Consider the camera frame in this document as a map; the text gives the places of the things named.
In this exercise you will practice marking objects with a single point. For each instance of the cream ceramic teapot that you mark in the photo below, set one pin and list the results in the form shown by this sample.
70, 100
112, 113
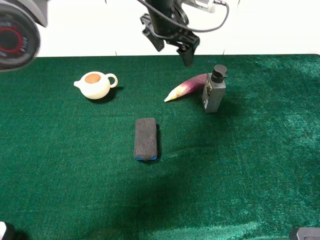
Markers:
95, 85

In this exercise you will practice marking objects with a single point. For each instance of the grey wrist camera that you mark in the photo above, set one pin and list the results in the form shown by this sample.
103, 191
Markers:
203, 5

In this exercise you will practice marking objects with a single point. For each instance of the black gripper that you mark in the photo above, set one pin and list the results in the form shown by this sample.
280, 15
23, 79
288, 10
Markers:
166, 22

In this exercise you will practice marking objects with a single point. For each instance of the grey pump dispenser bottle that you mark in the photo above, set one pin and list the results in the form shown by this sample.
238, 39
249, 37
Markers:
214, 88

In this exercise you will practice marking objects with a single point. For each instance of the green velvet table cloth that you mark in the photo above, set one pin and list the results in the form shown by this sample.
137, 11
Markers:
250, 171

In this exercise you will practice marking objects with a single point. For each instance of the dark object bottom right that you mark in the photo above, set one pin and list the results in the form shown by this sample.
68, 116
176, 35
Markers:
305, 233

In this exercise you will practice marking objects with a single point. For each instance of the black blue whiteboard eraser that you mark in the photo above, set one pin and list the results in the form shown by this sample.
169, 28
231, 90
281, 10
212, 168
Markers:
145, 139

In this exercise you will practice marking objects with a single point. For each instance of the purple eggplant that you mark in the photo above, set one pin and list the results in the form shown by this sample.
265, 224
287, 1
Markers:
187, 87

